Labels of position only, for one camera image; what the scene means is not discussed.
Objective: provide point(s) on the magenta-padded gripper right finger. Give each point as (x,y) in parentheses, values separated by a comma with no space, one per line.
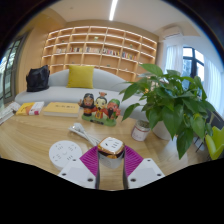
(136,168)

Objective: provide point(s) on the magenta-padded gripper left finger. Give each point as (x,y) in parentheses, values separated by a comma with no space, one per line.
(87,166)

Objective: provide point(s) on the white charger with gold band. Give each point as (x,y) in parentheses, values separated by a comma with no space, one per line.
(111,150)

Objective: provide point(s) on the round white power strip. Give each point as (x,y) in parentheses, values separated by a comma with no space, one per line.
(65,154)

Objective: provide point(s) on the small white cup red print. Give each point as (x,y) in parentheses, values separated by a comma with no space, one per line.
(140,131)

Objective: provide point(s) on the three-figure colourful figurine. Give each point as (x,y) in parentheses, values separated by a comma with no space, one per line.
(100,108)

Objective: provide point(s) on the flat yellow book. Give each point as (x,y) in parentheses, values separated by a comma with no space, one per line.
(61,109)

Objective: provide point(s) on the green potted plant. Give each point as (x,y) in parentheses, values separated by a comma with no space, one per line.
(170,103)

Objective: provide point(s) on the light grey sofa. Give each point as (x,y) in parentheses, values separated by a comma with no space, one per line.
(56,93)

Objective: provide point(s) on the yellow and white book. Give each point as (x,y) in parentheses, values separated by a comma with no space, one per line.
(29,108)

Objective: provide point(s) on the green chair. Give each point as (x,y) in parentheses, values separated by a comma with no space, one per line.
(216,143)

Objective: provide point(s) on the yellow cushion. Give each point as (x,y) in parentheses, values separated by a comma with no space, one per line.
(80,76)

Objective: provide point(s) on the white and red magazine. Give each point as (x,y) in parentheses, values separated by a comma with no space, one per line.
(8,111)

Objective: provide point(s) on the black bag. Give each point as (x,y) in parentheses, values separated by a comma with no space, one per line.
(37,79)

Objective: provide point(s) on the white sheer curtain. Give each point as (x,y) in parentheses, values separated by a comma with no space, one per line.
(215,86)
(173,58)

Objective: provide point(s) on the wooden shelf unit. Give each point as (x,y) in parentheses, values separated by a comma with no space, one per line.
(100,50)

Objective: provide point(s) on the dark-framed window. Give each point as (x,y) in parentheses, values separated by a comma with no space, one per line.
(192,63)

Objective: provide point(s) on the white air conditioner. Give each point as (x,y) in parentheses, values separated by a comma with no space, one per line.
(172,32)

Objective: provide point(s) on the long ceiling light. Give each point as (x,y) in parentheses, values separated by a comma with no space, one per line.
(113,10)

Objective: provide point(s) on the glass door with dark frame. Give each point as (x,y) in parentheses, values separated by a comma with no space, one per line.
(8,75)

